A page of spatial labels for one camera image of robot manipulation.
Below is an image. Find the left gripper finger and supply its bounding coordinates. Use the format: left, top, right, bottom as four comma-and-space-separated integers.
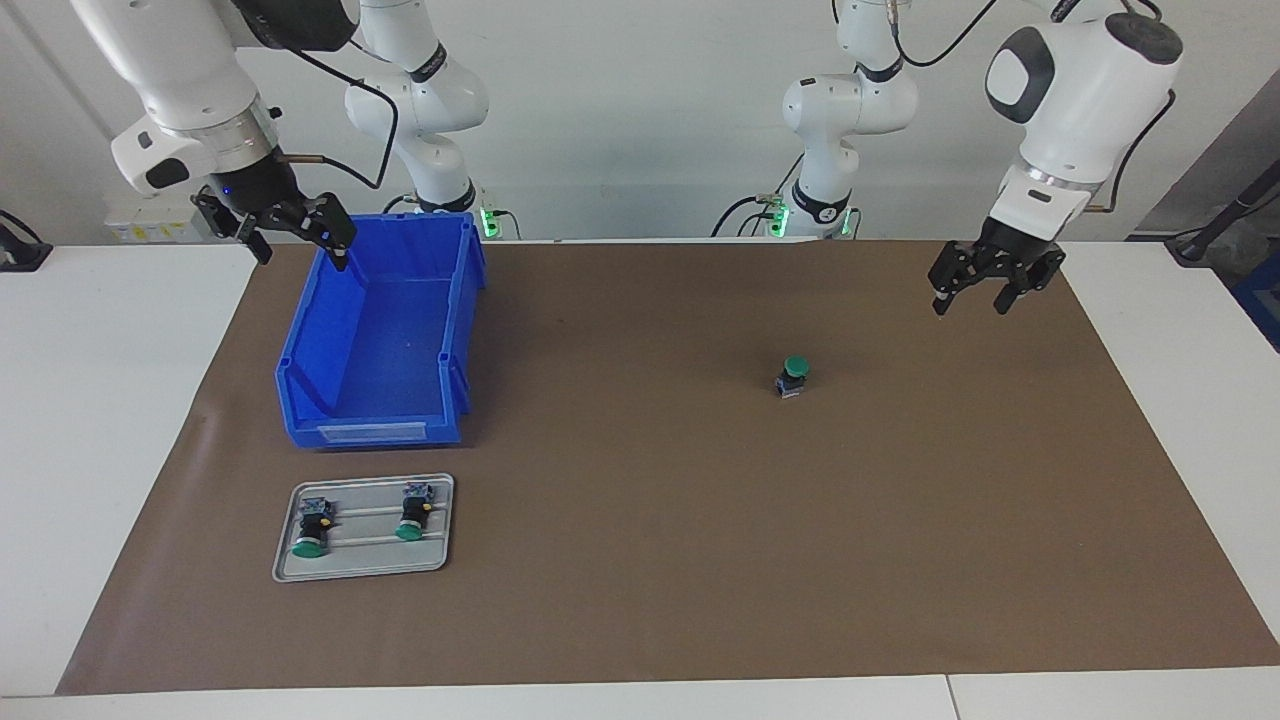
927, 243, 976, 316
995, 255, 1066, 316

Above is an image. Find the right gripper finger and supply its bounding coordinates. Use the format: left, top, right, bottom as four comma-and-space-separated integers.
290, 193, 358, 273
193, 195, 273, 266

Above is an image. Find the blue plastic storage bin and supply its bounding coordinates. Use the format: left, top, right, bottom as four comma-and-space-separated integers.
275, 212, 488, 448

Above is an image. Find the black stand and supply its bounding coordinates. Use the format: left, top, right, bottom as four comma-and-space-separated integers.
1165, 160, 1280, 266

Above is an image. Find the black clamp base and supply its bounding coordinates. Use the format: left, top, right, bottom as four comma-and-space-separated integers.
0, 210, 53, 273

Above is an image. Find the blue crate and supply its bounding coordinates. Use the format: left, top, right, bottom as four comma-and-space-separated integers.
1232, 275, 1280, 353

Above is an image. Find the silver metal tray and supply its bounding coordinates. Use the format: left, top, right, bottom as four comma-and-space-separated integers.
272, 473, 456, 583

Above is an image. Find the brown paper table mat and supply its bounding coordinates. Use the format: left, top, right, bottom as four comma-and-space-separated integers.
55, 240, 1280, 696

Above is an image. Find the white wall socket box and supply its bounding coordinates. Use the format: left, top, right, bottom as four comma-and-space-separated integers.
105, 195, 216, 244

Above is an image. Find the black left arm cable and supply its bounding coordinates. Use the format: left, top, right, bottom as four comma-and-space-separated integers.
885, 0, 1176, 211

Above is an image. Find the white wall conduit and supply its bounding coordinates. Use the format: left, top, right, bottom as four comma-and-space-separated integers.
5, 0, 116, 136

